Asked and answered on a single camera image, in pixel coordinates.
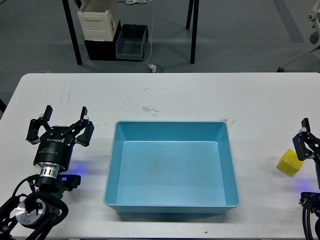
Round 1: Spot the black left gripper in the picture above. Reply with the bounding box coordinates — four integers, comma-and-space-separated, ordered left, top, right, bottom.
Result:
26, 105, 95, 172

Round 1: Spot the white chair base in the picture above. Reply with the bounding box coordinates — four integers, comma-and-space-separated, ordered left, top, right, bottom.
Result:
273, 0, 320, 73

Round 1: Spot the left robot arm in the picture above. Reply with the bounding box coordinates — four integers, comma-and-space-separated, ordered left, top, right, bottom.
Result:
0, 105, 95, 240

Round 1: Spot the yellow block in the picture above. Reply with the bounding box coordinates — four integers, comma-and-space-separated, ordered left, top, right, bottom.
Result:
276, 149, 304, 177

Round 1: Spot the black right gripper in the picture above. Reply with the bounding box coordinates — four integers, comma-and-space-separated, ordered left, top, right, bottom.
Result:
292, 118, 320, 165

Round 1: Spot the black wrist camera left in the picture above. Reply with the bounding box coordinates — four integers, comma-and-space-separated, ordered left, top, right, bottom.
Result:
57, 174, 81, 192

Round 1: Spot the black table leg right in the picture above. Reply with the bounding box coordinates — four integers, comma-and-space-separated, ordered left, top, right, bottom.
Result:
185, 0, 200, 64

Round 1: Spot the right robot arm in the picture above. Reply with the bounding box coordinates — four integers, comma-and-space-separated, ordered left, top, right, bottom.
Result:
292, 118, 320, 240

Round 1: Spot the black table leg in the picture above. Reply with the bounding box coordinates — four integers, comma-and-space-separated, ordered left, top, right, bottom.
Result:
62, 0, 82, 66
185, 0, 200, 64

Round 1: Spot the cream plastic container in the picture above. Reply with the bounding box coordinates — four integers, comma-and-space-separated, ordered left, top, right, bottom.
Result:
77, 0, 120, 42

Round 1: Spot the grey plastic bin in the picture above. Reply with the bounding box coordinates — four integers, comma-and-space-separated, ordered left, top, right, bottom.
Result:
115, 24, 149, 62

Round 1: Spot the black table leg left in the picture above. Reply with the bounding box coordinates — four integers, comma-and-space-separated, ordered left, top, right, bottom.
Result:
62, 0, 82, 66

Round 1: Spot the white cable with adapter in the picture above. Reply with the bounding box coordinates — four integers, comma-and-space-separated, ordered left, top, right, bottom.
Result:
145, 0, 158, 73

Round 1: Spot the black crate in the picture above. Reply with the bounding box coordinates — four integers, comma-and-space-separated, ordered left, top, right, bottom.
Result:
84, 21, 122, 61

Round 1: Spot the blue plastic box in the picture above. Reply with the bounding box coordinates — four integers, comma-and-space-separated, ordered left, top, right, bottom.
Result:
103, 121, 240, 215

